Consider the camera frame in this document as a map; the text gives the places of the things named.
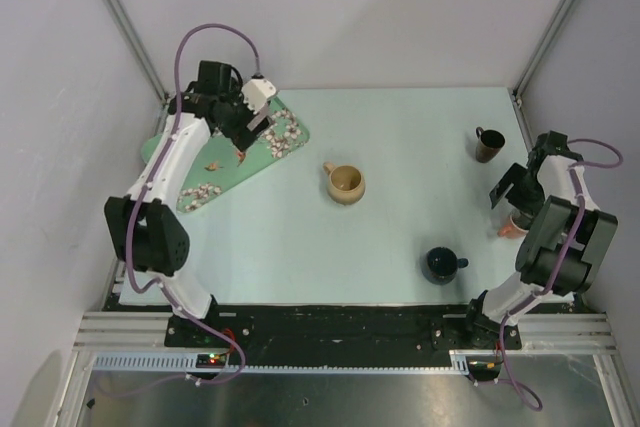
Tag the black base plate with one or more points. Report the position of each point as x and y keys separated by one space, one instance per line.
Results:
x=354 y=335

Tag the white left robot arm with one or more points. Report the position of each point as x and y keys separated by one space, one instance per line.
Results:
x=143 y=224

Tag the orange cup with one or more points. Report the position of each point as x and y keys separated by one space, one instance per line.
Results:
x=510 y=228

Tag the green floral tray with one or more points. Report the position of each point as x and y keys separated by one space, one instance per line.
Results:
x=218 y=167

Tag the aluminium frame rail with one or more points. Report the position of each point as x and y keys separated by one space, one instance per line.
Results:
x=122 y=330

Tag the white slotted cable duct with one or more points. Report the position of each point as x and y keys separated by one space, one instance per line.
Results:
x=165 y=362

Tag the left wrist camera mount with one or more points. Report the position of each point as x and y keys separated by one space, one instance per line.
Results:
x=257 y=93

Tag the brown mug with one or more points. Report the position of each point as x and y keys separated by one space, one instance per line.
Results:
x=489 y=144

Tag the blue mug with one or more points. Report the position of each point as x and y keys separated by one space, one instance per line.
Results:
x=440 y=265

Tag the beige mug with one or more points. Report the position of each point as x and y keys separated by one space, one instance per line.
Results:
x=346 y=184

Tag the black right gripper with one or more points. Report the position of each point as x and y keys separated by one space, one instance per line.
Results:
x=515 y=173

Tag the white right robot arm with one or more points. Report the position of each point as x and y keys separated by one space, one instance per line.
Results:
x=565 y=234

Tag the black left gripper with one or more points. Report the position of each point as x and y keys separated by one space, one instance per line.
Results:
x=241 y=136

